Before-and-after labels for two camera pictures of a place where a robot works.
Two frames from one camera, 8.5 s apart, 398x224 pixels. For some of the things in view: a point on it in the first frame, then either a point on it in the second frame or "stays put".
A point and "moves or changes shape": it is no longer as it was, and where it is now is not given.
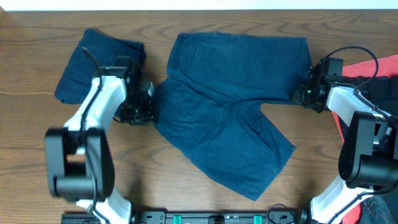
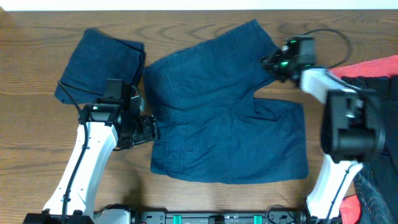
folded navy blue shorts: [75, 81] stays put
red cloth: [383, 67] stays put
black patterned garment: [382, 92] stays put
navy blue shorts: [208, 105] moves or changes shape
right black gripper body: [305, 95] to [280, 66]
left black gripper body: [137, 111] to [147, 130]
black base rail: [275, 216] stays put
